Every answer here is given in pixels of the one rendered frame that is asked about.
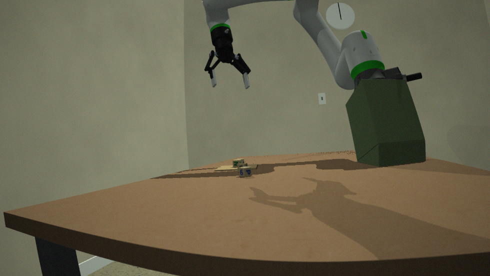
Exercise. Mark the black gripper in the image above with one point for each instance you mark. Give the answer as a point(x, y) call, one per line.
point(224, 53)

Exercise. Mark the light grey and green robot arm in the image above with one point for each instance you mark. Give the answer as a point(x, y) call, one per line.
point(357, 58)

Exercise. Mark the tan mat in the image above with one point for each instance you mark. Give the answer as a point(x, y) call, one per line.
point(231, 168)

